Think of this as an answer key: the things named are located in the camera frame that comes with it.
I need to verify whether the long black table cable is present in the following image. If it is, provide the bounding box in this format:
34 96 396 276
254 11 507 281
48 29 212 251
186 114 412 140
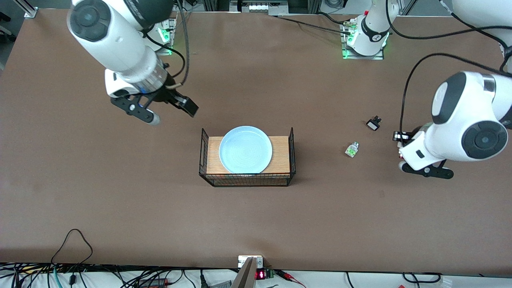
274 15 352 36

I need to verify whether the grey aluminium bar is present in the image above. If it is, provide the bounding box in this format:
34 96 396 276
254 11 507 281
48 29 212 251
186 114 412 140
231 257 257 288

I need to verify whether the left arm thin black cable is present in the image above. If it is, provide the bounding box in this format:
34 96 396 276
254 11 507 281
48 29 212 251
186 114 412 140
400 53 512 134

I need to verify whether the silver power strip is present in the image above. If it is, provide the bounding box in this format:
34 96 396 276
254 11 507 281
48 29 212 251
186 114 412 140
230 0 288 16

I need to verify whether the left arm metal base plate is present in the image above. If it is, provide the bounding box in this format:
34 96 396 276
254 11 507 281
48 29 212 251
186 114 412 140
341 20 385 60

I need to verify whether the wooden board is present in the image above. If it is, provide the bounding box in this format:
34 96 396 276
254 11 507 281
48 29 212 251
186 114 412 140
206 136 291 175

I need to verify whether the silver mounting bracket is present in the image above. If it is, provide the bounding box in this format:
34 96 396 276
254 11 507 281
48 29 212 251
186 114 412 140
238 255 264 268

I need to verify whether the looped black cable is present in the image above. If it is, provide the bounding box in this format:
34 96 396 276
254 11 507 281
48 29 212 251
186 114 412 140
50 229 94 266

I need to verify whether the black wire wooden rack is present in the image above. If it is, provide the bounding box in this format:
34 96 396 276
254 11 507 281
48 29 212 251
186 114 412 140
199 127 296 188

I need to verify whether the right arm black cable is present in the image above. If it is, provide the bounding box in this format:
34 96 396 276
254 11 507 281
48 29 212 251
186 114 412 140
144 0 190 88

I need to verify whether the short black table cable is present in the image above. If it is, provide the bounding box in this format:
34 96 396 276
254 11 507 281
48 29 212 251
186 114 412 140
318 11 352 26

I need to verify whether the light blue plate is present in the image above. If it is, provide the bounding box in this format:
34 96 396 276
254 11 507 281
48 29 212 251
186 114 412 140
219 126 273 174

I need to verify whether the red probe lead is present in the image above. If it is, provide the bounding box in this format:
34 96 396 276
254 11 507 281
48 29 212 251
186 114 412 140
276 270 306 288

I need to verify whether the left arm thick black cable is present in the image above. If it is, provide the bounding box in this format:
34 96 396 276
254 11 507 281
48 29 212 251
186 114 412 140
385 0 512 72

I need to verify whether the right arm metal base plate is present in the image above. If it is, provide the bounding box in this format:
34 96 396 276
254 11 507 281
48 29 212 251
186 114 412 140
154 18 177 56

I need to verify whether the black coiled cable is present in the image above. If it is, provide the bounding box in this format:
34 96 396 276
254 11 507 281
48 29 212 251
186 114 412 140
402 272 442 284

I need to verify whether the aluminium frame profile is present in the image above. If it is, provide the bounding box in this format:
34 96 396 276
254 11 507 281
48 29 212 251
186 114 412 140
14 0 38 18

